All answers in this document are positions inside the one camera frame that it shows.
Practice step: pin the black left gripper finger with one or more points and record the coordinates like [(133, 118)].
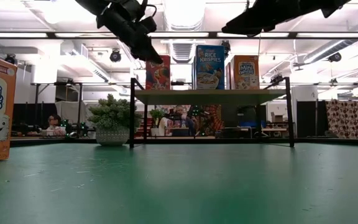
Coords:
[(149, 49), (140, 53)]

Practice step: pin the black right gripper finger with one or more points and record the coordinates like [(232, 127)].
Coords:
[(256, 31), (250, 21)]

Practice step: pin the red Froot Loops cereal box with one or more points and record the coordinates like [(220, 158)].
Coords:
[(158, 77)]

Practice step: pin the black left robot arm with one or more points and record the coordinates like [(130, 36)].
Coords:
[(92, 4)]

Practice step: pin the black ceiling spotlight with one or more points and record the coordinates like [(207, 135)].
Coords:
[(227, 46), (115, 56), (10, 58), (334, 57)]

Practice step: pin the small plant in white pot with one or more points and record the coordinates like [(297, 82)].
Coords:
[(156, 114)]

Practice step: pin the green potted plant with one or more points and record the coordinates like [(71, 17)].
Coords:
[(112, 118)]

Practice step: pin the person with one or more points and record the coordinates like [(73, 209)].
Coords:
[(182, 113), (54, 119)]

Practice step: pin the cardboard box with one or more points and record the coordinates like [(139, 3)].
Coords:
[(278, 118)]

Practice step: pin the white cloth cover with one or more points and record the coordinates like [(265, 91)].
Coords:
[(70, 110)]

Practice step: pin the orange patterned tapestry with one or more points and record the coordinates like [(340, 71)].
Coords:
[(213, 115)]

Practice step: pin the background robot with green lights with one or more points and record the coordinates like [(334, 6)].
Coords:
[(82, 128)]

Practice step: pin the brown patterned curtain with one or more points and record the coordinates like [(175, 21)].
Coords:
[(345, 118)]

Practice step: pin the green table mat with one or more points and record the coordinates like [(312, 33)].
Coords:
[(179, 193)]

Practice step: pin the white ceiling air duct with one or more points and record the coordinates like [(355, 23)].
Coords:
[(183, 18)]

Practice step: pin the wooden shelf with black frame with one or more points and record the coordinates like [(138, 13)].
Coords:
[(244, 96)]

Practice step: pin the black table frame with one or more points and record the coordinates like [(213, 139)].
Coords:
[(322, 142)]

